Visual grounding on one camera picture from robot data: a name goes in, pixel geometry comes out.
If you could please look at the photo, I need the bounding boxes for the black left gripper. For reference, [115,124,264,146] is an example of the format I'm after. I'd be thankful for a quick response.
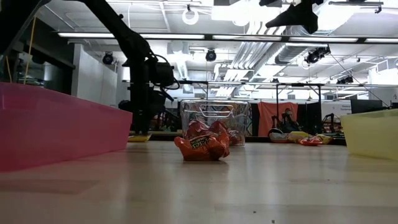
[127,57,168,135]

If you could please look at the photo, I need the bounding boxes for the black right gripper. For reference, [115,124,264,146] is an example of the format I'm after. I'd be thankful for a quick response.
[259,0,320,35]

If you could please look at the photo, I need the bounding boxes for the yellow sour candy pack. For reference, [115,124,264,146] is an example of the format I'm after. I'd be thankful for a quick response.
[127,134,153,143]
[316,134,334,145]
[289,131,312,143]

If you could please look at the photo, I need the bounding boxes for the orange peanut butter cup pack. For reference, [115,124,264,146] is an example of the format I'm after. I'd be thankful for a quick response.
[174,133,232,162]

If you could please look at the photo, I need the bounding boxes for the silver candy wrapper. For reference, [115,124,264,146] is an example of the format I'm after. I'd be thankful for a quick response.
[268,132,290,144]

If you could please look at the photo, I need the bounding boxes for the ceiling strip light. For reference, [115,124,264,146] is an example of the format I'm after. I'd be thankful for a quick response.
[141,33,206,40]
[288,37,359,43]
[57,32,118,39]
[364,37,398,44]
[212,34,282,42]

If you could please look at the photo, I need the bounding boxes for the clear plastic bin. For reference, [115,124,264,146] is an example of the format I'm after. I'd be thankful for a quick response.
[180,99,250,147]

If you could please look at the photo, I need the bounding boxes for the black ceiling track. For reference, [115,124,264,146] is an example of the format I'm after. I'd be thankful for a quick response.
[328,0,384,14]

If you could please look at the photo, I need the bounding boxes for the pink plastic bin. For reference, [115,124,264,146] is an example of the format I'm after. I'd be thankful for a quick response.
[0,82,134,173]

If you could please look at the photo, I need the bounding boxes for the orange curtain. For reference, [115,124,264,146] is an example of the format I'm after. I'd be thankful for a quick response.
[257,101,299,137]

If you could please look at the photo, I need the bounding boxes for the person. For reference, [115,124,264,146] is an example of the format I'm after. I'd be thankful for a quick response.
[279,108,301,133]

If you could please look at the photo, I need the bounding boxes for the black monitor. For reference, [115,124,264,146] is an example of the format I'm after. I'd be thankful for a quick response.
[350,99,384,114]

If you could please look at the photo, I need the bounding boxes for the yellow plastic bin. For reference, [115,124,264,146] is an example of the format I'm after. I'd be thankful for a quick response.
[340,108,398,161]

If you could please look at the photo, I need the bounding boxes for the silver air duct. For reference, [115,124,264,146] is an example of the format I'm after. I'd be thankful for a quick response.
[248,18,333,66]

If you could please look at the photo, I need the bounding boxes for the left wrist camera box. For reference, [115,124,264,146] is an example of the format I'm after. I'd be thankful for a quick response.
[154,61,177,88]

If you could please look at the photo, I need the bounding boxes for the white ceiling ring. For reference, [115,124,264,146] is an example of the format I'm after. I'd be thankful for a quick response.
[182,8,200,26]

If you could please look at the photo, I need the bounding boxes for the hanging yellow cord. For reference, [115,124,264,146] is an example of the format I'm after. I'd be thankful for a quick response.
[24,17,37,85]
[5,55,13,83]

